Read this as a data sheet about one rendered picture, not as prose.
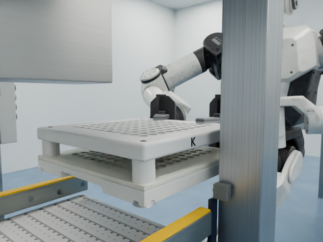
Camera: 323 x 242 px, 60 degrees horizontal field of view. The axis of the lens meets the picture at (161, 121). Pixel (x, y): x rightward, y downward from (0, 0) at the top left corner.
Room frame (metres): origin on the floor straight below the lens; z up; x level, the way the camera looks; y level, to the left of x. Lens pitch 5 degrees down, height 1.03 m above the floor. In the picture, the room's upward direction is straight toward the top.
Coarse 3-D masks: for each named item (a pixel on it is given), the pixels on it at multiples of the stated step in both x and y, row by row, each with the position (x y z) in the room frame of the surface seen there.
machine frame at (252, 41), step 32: (224, 0) 0.37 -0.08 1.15; (256, 0) 0.34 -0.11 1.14; (224, 32) 0.37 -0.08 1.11; (256, 32) 0.34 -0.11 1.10; (224, 64) 0.37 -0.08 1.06; (256, 64) 0.34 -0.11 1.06; (224, 96) 0.37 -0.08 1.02; (256, 96) 0.34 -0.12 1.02; (224, 128) 0.37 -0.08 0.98; (256, 128) 0.34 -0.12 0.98; (0, 160) 1.00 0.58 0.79; (224, 160) 0.37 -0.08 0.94; (256, 160) 0.34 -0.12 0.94; (256, 192) 0.34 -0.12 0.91; (224, 224) 0.36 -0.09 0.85; (256, 224) 0.34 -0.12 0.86
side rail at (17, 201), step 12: (72, 180) 0.51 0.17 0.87; (84, 180) 0.53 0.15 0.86; (24, 192) 0.44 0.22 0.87; (36, 192) 0.45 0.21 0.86; (48, 192) 0.47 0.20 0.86; (72, 192) 0.51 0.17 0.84; (0, 204) 0.41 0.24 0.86; (12, 204) 0.43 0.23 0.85; (24, 204) 0.44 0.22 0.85; (36, 204) 0.45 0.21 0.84; (0, 216) 0.41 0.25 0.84
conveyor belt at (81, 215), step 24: (24, 216) 0.42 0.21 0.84; (48, 216) 0.42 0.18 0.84; (72, 216) 0.42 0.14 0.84; (96, 216) 0.42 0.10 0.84; (120, 216) 0.42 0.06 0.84; (0, 240) 0.35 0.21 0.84; (24, 240) 0.35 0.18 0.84; (48, 240) 0.35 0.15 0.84; (72, 240) 0.35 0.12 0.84; (96, 240) 0.35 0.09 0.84; (120, 240) 0.35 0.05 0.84
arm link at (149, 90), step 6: (162, 78) 1.04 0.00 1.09; (144, 84) 1.02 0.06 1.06; (150, 84) 1.01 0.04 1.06; (156, 84) 1.01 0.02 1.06; (162, 84) 1.03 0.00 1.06; (144, 90) 1.00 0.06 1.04; (150, 90) 0.96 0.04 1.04; (156, 90) 0.95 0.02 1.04; (162, 90) 1.03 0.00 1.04; (168, 90) 1.06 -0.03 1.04; (144, 96) 0.98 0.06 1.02; (150, 96) 0.94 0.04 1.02
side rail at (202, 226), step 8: (208, 216) 0.35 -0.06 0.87; (192, 224) 0.32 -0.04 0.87; (200, 224) 0.34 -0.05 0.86; (208, 224) 0.35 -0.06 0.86; (176, 232) 0.30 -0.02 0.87; (184, 232) 0.31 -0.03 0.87; (192, 232) 0.32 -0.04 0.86; (200, 232) 0.34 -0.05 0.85; (208, 232) 0.35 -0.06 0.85; (168, 240) 0.29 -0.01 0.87; (176, 240) 0.30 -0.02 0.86; (184, 240) 0.31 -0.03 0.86; (192, 240) 0.32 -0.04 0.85; (200, 240) 0.34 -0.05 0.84
